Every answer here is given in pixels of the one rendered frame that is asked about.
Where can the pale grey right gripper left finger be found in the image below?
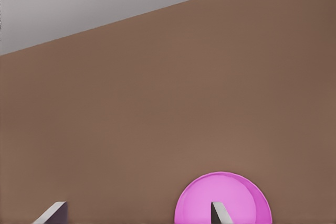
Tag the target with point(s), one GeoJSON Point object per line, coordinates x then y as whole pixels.
{"type": "Point", "coordinates": [56, 213]}

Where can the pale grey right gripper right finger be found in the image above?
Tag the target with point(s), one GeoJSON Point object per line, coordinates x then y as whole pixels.
{"type": "Point", "coordinates": [220, 213]}

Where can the pink plate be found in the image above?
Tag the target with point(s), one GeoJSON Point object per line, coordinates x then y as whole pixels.
{"type": "Point", "coordinates": [199, 197]}

